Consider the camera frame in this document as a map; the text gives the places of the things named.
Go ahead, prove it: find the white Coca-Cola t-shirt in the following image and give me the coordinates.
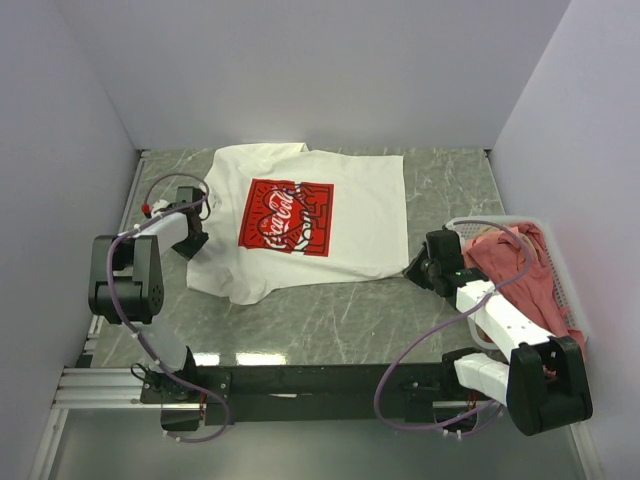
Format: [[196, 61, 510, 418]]
[[186, 143, 409, 305]]

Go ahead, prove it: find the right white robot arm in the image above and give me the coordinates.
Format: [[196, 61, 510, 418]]
[[403, 227, 593, 436]]

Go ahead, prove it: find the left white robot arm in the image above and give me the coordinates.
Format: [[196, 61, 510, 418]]
[[88, 186, 211, 402]]

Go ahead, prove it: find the beige garment in basket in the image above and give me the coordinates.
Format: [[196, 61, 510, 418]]
[[472, 225, 522, 241]]

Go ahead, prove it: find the pink t-shirt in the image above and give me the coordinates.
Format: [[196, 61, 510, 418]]
[[462, 222, 586, 352]]

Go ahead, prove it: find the white plastic laundry basket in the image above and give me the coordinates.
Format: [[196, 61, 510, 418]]
[[446, 215, 588, 341]]

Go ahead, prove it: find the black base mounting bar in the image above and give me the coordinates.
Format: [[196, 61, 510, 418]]
[[140, 363, 483, 431]]

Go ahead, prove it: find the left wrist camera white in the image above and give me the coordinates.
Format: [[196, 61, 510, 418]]
[[141, 199, 171, 219]]

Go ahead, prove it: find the aluminium frame rail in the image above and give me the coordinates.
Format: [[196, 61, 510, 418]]
[[29, 314, 146, 480]]

